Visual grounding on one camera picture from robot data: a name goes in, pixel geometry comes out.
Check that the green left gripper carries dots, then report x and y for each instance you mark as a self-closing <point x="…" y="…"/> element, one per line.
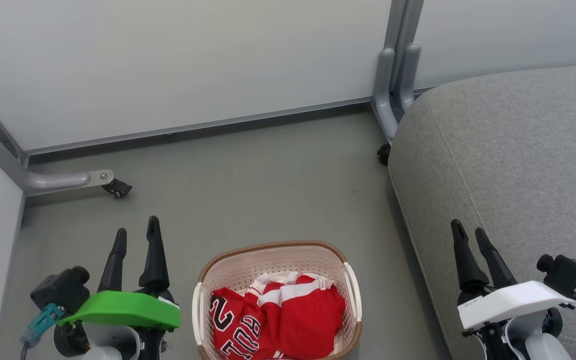
<point x="123" y="309"/>

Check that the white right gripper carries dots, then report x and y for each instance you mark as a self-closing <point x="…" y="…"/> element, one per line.
<point x="508" y="300"/>

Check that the red basketball jersey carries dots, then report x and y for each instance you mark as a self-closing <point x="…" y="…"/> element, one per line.
<point x="313" y="320"/>

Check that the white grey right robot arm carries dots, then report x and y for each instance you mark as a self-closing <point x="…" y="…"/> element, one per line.
<point x="543" y="345"/>

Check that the grey fabric sofa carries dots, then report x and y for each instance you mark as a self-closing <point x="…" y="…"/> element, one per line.
<point x="508" y="165"/>

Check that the black caster with brake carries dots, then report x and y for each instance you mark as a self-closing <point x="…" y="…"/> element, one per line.
<point x="118" y="188"/>

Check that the white perforated laundry basket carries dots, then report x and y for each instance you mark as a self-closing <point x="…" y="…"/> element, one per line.
<point x="248" y="262"/>

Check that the small black caster wheel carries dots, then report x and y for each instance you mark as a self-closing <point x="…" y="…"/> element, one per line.
<point x="383" y="154"/>

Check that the long grey partition foot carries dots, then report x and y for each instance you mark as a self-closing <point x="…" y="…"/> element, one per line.
<point x="384" y="95"/>

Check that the short grey partition foot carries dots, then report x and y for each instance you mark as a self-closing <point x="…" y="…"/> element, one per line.
<point x="408" y="75"/>

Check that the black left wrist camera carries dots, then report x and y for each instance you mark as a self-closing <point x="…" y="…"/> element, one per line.
<point x="60" y="290"/>

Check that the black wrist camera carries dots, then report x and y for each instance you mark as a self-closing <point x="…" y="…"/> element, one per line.
<point x="568" y="275"/>
<point x="60" y="290"/>

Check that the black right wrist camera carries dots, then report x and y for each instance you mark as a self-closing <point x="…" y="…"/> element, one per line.
<point x="568" y="275"/>

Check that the teal left camera connector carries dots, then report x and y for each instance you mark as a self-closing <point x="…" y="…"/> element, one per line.
<point x="43" y="322"/>

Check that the grey partition foot with bracket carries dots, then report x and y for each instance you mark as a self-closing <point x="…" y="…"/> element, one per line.
<point x="43" y="181"/>

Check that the grey metal partition post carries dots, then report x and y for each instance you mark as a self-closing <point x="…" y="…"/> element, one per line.
<point x="403" y="25"/>

